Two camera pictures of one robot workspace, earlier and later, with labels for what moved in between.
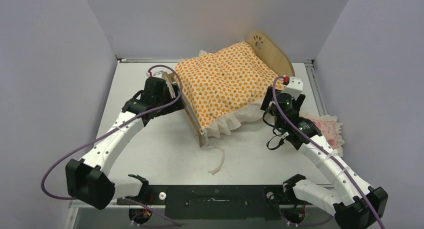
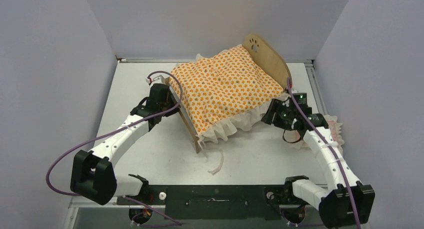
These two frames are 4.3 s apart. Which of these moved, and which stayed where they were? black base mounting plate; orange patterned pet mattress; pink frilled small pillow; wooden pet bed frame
Moved: wooden pet bed frame
Stayed: black base mounting plate; orange patterned pet mattress; pink frilled small pillow
